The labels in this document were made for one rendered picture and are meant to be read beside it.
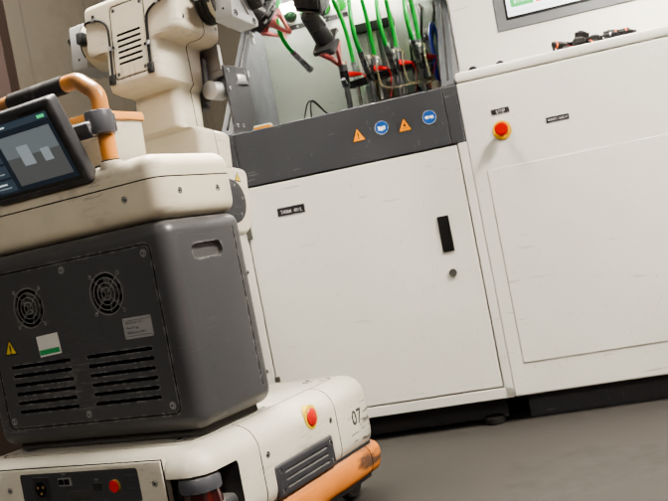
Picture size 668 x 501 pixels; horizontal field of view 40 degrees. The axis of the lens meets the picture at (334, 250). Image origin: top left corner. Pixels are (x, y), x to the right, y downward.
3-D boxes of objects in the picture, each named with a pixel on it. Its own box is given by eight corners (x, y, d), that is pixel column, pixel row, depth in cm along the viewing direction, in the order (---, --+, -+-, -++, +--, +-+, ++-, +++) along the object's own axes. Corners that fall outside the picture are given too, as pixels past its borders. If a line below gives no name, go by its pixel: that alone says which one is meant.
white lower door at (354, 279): (281, 419, 272) (238, 191, 271) (284, 417, 274) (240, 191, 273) (503, 387, 257) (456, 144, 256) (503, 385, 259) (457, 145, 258)
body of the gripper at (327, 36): (340, 31, 281) (329, 12, 276) (333, 53, 275) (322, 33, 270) (321, 37, 284) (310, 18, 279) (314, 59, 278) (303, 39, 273)
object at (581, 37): (553, 54, 255) (549, 34, 255) (553, 60, 266) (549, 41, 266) (638, 34, 250) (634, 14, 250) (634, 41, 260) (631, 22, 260)
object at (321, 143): (243, 188, 271) (233, 134, 271) (248, 188, 276) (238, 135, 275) (451, 144, 257) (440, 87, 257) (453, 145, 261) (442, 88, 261)
